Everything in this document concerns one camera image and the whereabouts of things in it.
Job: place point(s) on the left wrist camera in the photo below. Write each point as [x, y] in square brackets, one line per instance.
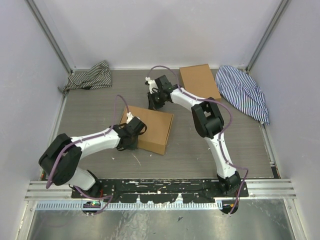
[136, 123]

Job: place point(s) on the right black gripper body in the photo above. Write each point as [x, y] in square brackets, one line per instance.
[155, 99]

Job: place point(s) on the perforated cable duct strip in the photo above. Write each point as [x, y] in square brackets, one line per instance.
[85, 205]

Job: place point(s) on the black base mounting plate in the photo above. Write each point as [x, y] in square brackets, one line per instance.
[159, 191]

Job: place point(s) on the grey striped cloth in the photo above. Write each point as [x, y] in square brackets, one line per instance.
[97, 77]

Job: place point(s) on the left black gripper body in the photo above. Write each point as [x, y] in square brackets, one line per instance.
[133, 144]

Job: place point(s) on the aluminium rail frame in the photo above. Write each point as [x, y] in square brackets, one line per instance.
[257, 188]

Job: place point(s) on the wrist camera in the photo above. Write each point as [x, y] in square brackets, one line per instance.
[160, 84]
[136, 123]

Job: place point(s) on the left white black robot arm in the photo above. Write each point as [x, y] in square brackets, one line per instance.
[60, 161]

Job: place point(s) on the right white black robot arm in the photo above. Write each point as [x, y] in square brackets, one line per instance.
[209, 125]

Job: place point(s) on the folded brown cardboard box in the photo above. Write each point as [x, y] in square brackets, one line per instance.
[199, 80]

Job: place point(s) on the blue white striped cloth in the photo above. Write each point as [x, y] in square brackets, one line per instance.
[242, 92]

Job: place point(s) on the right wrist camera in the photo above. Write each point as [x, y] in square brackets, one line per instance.
[160, 84]

